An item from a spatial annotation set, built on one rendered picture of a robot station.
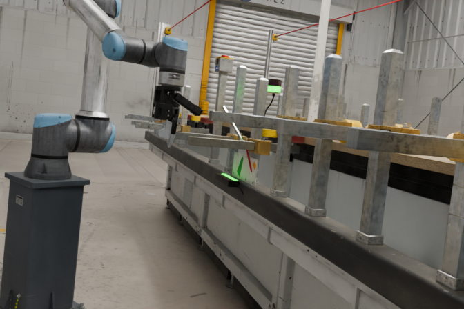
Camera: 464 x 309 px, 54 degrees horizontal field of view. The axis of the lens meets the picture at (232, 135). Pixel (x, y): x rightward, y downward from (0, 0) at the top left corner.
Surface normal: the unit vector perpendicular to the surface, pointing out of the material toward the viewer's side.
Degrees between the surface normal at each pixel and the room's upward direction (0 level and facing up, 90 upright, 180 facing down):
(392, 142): 90
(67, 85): 90
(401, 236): 90
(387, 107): 90
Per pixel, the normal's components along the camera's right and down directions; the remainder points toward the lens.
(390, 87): 0.32, 0.08
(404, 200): -0.94, -0.08
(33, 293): 0.77, 0.12
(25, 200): -0.62, -0.03
